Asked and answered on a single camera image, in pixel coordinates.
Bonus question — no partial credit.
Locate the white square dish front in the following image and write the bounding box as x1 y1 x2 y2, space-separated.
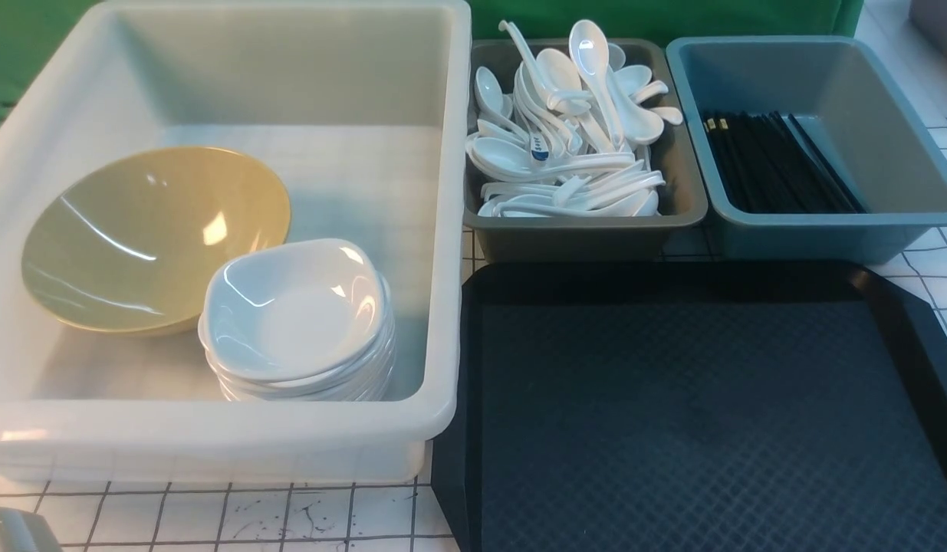
199 238 395 384

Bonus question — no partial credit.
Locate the yellow noodle bowl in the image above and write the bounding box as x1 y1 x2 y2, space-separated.
21 146 292 337

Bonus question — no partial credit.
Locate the white soup spoon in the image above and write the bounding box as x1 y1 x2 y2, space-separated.
569 20 626 151

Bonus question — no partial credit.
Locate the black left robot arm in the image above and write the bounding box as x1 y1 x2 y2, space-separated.
0 507 63 551

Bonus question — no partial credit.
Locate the pile of white spoons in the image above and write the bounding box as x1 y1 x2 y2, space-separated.
464 21 684 218

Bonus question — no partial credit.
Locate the grey-brown spoon bin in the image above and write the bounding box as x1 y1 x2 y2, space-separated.
463 38 709 263

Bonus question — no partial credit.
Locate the large white plastic tub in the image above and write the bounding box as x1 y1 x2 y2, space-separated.
0 1 471 486

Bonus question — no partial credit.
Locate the black textured serving tray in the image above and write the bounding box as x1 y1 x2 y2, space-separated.
431 261 947 551

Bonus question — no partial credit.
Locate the stack of white dishes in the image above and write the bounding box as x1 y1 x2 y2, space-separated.
199 312 396 402

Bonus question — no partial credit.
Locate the bundle of black chopsticks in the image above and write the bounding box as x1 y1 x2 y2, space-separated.
703 111 868 214

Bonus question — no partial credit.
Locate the blue-grey chopstick bin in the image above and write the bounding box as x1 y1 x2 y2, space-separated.
666 35 947 265

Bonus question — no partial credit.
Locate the green backdrop cloth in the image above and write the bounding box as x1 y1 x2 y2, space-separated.
0 1 863 126

